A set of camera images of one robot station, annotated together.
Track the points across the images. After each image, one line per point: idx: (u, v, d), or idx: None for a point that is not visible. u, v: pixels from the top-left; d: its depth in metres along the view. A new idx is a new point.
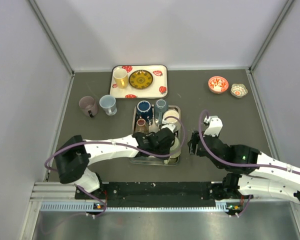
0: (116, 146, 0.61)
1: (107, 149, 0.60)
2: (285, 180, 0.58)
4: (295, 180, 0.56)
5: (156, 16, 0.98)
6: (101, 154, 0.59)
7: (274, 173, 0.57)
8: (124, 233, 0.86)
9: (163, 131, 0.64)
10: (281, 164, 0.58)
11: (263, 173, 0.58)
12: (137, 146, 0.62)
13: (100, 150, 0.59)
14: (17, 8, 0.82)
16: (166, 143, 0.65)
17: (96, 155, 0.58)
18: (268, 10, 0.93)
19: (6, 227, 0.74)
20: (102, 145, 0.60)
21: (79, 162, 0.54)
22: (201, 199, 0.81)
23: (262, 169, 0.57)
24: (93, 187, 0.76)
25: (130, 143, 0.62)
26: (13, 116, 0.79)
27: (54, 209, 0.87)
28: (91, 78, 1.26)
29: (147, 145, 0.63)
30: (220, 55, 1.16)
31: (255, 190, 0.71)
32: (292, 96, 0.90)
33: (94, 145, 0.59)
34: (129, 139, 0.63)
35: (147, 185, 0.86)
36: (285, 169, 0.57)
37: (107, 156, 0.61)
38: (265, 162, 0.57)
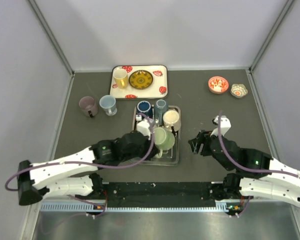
0: (66, 166, 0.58)
1: (55, 171, 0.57)
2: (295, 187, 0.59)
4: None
5: (156, 16, 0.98)
6: (49, 177, 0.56)
7: (285, 180, 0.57)
8: (124, 233, 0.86)
9: (126, 138, 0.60)
10: (292, 170, 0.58)
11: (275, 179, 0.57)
12: (92, 161, 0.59)
13: (47, 174, 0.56)
14: (17, 8, 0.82)
16: (132, 149, 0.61)
17: (42, 179, 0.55)
18: (268, 10, 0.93)
19: (6, 227, 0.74)
20: (49, 167, 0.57)
21: (24, 191, 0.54)
22: (201, 199, 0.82)
23: (275, 175, 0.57)
24: (86, 191, 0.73)
25: (84, 159, 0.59)
26: (13, 116, 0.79)
27: (54, 209, 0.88)
28: (91, 78, 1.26)
29: (107, 158, 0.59)
30: (220, 55, 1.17)
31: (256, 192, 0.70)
32: (292, 96, 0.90)
33: (40, 169, 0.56)
34: (83, 154, 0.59)
35: (147, 185, 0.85)
36: (296, 175, 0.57)
37: (60, 176, 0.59)
38: (277, 168, 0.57)
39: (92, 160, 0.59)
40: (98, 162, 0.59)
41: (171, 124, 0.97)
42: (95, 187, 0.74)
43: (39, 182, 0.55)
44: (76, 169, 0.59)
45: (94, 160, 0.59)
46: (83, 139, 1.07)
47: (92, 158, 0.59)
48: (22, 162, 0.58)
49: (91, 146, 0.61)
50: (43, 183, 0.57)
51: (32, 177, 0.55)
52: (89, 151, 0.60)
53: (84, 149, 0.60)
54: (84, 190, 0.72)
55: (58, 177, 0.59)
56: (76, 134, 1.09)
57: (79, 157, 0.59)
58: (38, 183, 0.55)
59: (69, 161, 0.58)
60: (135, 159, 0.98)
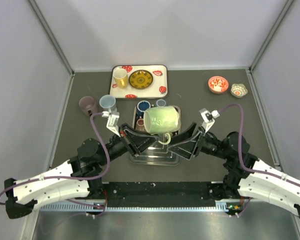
0: (46, 182, 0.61)
1: (36, 187, 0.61)
2: (281, 189, 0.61)
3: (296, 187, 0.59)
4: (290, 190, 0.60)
5: (155, 16, 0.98)
6: (30, 193, 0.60)
7: (268, 180, 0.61)
8: (124, 233, 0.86)
9: (79, 152, 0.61)
10: (277, 172, 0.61)
11: (258, 178, 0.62)
12: (70, 175, 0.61)
13: (29, 190, 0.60)
14: (17, 7, 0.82)
16: (94, 158, 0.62)
17: (24, 195, 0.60)
18: (268, 10, 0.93)
19: (6, 227, 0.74)
20: (31, 184, 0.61)
21: (9, 206, 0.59)
22: (201, 199, 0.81)
23: (258, 174, 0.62)
24: (81, 193, 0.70)
25: (64, 173, 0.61)
26: (13, 116, 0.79)
27: (54, 209, 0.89)
28: (91, 78, 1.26)
29: (85, 169, 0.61)
30: (220, 55, 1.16)
31: (254, 194, 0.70)
32: (292, 96, 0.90)
33: (23, 186, 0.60)
34: (62, 168, 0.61)
35: (147, 185, 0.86)
36: (280, 177, 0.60)
37: (44, 190, 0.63)
38: (261, 168, 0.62)
39: (70, 173, 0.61)
40: (77, 175, 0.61)
41: None
42: (93, 188, 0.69)
43: (22, 198, 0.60)
44: (57, 183, 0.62)
45: (72, 173, 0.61)
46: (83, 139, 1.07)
47: (71, 171, 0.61)
48: (8, 178, 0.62)
49: (69, 160, 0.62)
50: (28, 198, 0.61)
51: (15, 193, 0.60)
52: (67, 165, 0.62)
53: (63, 163, 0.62)
54: (79, 193, 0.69)
55: (41, 191, 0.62)
56: (76, 133, 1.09)
57: (59, 172, 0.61)
58: (20, 199, 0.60)
59: (49, 177, 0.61)
60: (135, 159, 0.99)
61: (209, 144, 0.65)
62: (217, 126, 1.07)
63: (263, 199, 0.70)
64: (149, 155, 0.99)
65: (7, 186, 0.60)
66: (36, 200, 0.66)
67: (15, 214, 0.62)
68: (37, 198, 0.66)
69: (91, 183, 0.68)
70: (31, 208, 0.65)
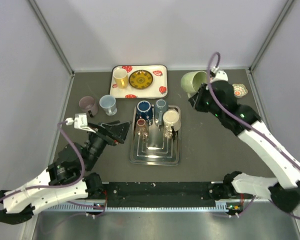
0: (29, 191, 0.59)
1: (20, 197, 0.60)
2: (268, 159, 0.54)
3: (284, 162, 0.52)
4: (276, 161, 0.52)
5: (155, 16, 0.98)
6: (17, 203, 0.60)
7: (261, 144, 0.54)
8: (124, 233, 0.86)
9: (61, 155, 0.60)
10: (274, 141, 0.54)
11: (251, 139, 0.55)
12: (48, 183, 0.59)
13: (15, 201, 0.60)
14: (17, 7, 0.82)
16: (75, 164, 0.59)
17: (11, 207, 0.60)
18: (268, 9, 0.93)
19: (6, 227, 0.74)
20: (16, 194, 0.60)
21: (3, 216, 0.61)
22: (201, 199, 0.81)
23: (253, 134, 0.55)
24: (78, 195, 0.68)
25: (42, 183, 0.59)
26: (13, 116, 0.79)
27: (54, 208, 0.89)
28: (91, 78, 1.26)
29: (63, 176, 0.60)
30: (220, 55, 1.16)
31: (244, 186, 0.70)
32: (292, 96, 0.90)
33: (10, 198, 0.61)
34: (41, 177, 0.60)
35: (147, 185, 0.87)
36: (275, 145, 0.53)
37: (32, 198, 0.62)
38: (260, 130, 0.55)
39: (49, 182, 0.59)
40: (54, 183, 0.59)
41: (171, 124, 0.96)
42: (92, 189, 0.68)
43: (10, 209, 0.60)
44: (42, 191, 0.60)
45: (50, 182, 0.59)
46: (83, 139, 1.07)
47: (48, 180, 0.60)
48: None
49: (47, 168, 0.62)
50: (18, 208, 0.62)
51: (5, 205, 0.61)
52: (45, 173, 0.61)
53: (41, 172, 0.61)
54: (78, 195, 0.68)
55: (29, 200, 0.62)
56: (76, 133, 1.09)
57: (39, 181, 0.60)
58: (10, 210, 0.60)
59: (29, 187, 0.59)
60: (135, 160, 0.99)
61: (207, 98, 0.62)
62: (217, 126, 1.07)
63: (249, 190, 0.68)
64: (148, 155, 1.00)
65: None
66: (34, 206, 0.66)
67: (15, 221, 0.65)
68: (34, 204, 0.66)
69: (91, 183, 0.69)
70: (31, 214, 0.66)
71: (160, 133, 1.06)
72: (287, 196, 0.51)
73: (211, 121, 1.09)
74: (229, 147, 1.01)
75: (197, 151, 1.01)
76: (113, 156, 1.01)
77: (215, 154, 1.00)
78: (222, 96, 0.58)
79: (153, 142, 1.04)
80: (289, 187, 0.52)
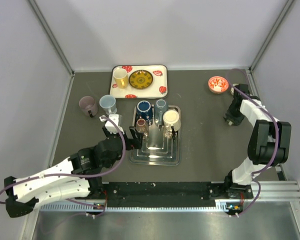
0: (46, 179, 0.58)
1: (35, 185, 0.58)
2: (251, 113, 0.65)
3: (263, 114, 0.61)
4: (256, 112, 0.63)
5: (156, 16, 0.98)
6: (30, 191, 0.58)
7: (249, 105, 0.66)
8: (124, 233, 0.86)
9: (100, 144, 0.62)
10: (259, 104, 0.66)
11: (243, 103, 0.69)
12: (71, 172, 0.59)
13: (29, 188, 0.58)
14: (17, 7, 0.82)
16: (109, 156, 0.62)
17: (24, 194, 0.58)
18: (268, 10, 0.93)
19: (6, 227, 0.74)
20: (31, 182, 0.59)
21: (9, 204, 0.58)
22: (201, 199, 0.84)
23: (247, 101, 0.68)
24: (82, 193, 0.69)
25: (63, 171, 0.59)
26: (13, 116, 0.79)
27: (53, 209, 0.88)
28: (91, 78, 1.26)
29: (85, 167, 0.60)
30: (220, 55, 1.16)
31: (238, 170, 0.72)
32: (292, 96, 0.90)
33: (23, 184, 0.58)
34: (63, 166, 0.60)
35: (147, 185, 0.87)
36: (257, 105, 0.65)
37: (44, 188, 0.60)
38: (255, 100, 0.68)
39: (70, 171, 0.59)
40: (77, 172, 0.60)
41: (171, 124, 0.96)
42: (93, 187, 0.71)
43: (22, 196, 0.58)
44: (58, 181, 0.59)
45: (73, 171, 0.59)
46: (83, 139, 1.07)
47: (71, 169, 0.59)
48: (7, 177, 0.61)
49: (69, 157, 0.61)
50: (28, 196, 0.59)
51: (15, 192, 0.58)
52: (67, 162, 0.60)
53: (62, 161, 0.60)
54: (80, 192, 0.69)
55: (41, 190, 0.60)
56: (76, 133, 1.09)
57: (59, 169, 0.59)
58: (20, 197, 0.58)
59: (48, 174, 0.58)
60: (135, 159, 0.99)
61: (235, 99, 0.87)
62: (217, 126, 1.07)
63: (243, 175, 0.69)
64: (148, 155, 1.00)
65: (8, 184, 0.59)
66: (38, 198, 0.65)
67: (16, 213, 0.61)
68: (38, 197, 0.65)
69: (92, 182, 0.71)
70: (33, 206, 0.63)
71: (160, 133, 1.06)
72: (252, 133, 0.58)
73: (211, 121, 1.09)
74: (229, 147, 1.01)
75: (197, 151, 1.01)
76: None
77: (215, 154, 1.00)
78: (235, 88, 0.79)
79: (153, 142, 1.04)
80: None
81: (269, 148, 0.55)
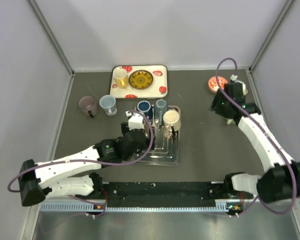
0: (72, 164, 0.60)
1: (60, 169, 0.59)
2: (257, 142, 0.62)
3: (271, 146, 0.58)
4: (263, 143, 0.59)
5: (156, 16, 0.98)
6: (54, 175, 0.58)
7: (252, 129, 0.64)
8: (124, 233, 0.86)
9: (127, 136, 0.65)
10: (266, 130, 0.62)
11: (245, 124, 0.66)
12: (97, 158, 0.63)
13: (53, 172, 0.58)
14: (17, 7, 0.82)
16: (133, 147, 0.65)
17: (48, 177, 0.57)
18: (268, 9, 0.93)
19: (6, 227, 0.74)
20: (54, 166, 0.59)
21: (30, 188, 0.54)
22: (201, 199, 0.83)
23: (248, 120, 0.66)
24: (86, 190, 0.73)
25: (89, 157, 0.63)
26: (12, 116, 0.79)
27: (54, 209, 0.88)
28: (91, 78, 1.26)
29: (110, 155, 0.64)
30: (220, 55, 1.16)
31: (241, 184, 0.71)
32: (292, 95, 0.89)
33: (46, 168, 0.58)
34: (88, 153, 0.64)
35: (147, 185, 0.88)
36: (264, 131, 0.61)
37: (65, 174, 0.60)
38: (256, 119, 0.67)
39: (97, 158, 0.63)
40: (103, 160, 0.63)
41: (171, 124, 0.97)
42: (95, 187, 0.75)
43: (45, 180, 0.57)
44: (82, 167, 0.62)
45: (99, 158, 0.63)
46: (83, 139, 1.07)
47: (97, 156, 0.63)
48: (26, 161, 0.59)
49: (94, 145, 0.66)
50: (48, 182, 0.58)
51: (38, 175, 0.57)
52: (92, 149, 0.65)
53: (88, 148, 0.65)
54: (84, 189, 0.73)
55: (61, 176, 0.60)
56: (76, 133, 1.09)
57: (84, 156, 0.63)
58: (44, 181, 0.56)
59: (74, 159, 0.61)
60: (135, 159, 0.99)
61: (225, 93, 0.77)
62: (217, 126, 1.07)
63: (245, 187, 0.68)
64: (148, 155, 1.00)
65: (28, 167, 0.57)
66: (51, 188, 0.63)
67: (29, 201, 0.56)
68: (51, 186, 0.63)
69: (95, 181, 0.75)
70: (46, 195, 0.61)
71: (160, 133, 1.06)
72: (265, 178, 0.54)
73: (211, 121, 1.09)
74: (229, 147, 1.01)
75: (197, 151, 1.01)
76: None
77: (215, 154, 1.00)
78: (231, 90, 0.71)
79: None
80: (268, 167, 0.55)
81: (284, 189, 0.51)
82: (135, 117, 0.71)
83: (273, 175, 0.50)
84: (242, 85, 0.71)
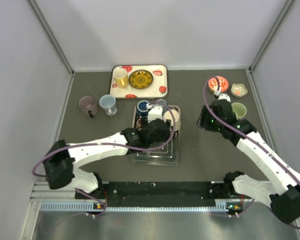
0: (103, 146, 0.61)
1: (92, 150, 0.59)
2: (261, 163, 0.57)
3: (279, 167, 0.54)
4: (270, 165, 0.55)
5: (156, 16, 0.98)
6: (87, 156, 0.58)
7: (254, 150, 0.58)
8: (124, 233, 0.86)
9: (152, 124, 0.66)
10: (267, 148, 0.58)
11: (245, 145, 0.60)
12: (126, 143, 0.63)
13: (86, 153, 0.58)
14: (17, 7, 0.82)
16: (157, 134, 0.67)
17: (82, 158, 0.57)
18: (269, 9, 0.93)
19: (6, 227, 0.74)
20: (87, 147, 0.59)
21: (63, 167, 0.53)
22: (201, 199, 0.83)
23: (247, 141, 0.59)
24: (91, 187, 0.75)
25: (118, 142, 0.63)
26: (13, 116, 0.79)
27: (53, 209, 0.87)
28: (91, 78, 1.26)
29: (137, 141, 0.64)
30: (220, 55, 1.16)
31: (245, 188, 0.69)
32: (292, 95, 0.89)
33: (79, 148, 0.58)
34: (116, 137, 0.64)
35: (147, 185, 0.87)
36: (267, 152, 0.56)
37: (95, 157, 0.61)
38: (254, 138, 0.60)
39: (125, 142, 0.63)
40: (132, 144, 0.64)
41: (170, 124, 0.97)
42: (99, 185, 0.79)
43: (79, 160, 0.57)
44: (111, 151, 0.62)
45: (127, 142, 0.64)
46: (83, 139, 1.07)
47: (125, 140, 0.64)
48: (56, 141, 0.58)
49: (121, 132, 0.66)
50: (81, 163, 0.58)
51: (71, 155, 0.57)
52: (120, 135, 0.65)
53: (115, 134, 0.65)
54: (91, 184, 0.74)
55: (91, 158, 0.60)
56: (77, 133, 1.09)
57: (113, 140, 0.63)
58: (77, 161, 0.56)
59: (106, 142, 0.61)
60: (135, 159, 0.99)
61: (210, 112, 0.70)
62: None
63: (251, 194, 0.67)
64: (148, 155, 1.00)
65: (61, 146, 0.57)
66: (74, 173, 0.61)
67: (57, 182, 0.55)
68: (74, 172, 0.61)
69: (98, 179, 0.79)
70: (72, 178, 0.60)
71: None
72: (281, 204, 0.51)
73: None
74: (229, 147, 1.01)
75: (197, 151, 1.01)
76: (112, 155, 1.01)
77: (215, 154, 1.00)
78: (220, 110, 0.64)
79: None
80: (282, 191, 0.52)
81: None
82: (156, 110, 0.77)
83: (291, 199, 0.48)
84: (230, 103, 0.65)
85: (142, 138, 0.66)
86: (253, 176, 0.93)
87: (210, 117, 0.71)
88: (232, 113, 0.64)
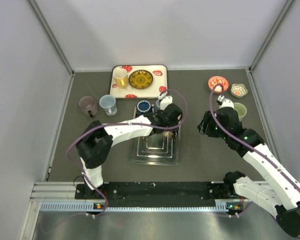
0: (133, 126, 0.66)
1: (125, 129, 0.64)
2: (269, 177, 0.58)
3: (288, 182, 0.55)
4: (278, 181, 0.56)
5: (156, 17, 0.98)
6: (121, 134, 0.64)
7: (263, 164, 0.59)
8: (124, 233, 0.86)
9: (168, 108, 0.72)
10: (275, 162, 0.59)
11: (253, 159, 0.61)
12: (150, 123, 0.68)
13: (120, 131, 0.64)
14: (17, 8, 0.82)
16: (174, 118, 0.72)
17: (117, 135, 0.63)
18: (268, 9, 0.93)
19: (6, 227, 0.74)
20: (120, 127, 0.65)
21: (103, 144, 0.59)
22: (201, 199, 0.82)
23: (255, 155, 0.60)
24: (97, 183, 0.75)
25: (144, 122, 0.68)
26: (13, 116, 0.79)
27: (54, 209, 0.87)
28: (91, 78, 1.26)
29: (159, 121, 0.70)
30: (220, 55, 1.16)
31: (247, 192, 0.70)
32: (292, 96, 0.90)
33: (113, 128, 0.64)
34: (141, 118, 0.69)
35: (147, 185, 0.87)
36: (276, 167, 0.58)
37: (126, 136, 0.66)
38: (262, 151, 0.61)
39: (150, 122, 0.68)
40: (155, 124, 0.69)
41: None
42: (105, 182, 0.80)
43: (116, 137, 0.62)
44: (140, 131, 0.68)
45: (151, 122, 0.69)
46: None
47: (149, 121, 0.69)
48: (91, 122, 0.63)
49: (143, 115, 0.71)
50: (115, 140, 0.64)
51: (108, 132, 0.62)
52: (143, 117, 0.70)
53: (140, 116, 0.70)
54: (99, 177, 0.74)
55: (122, 137, 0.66)
56: (77, 134, 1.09)
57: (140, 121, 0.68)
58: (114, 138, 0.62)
59: (135, 122, 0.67)
60: (135, 159, 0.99)
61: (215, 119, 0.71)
62: None
63: (254, 199, 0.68)
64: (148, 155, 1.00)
65: (97, 125, 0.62)
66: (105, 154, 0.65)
67: (96, 160, 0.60)
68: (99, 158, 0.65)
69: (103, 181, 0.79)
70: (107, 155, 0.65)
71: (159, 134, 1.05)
72: (288, 218, 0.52)
73: None
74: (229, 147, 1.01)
75: (197, 151, 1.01)
76: (113, 155, 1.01)
77: (215, 154, 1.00)
78: (226, 120, 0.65)
79: (153, 142, 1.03)
80: (291, 207, 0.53)
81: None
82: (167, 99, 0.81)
83: None
84: (236, 113, 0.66)
85: (162, 119, 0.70)
86: (252, 176, 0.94)
87: (215, 124, 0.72)
88: (239, 123, 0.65)
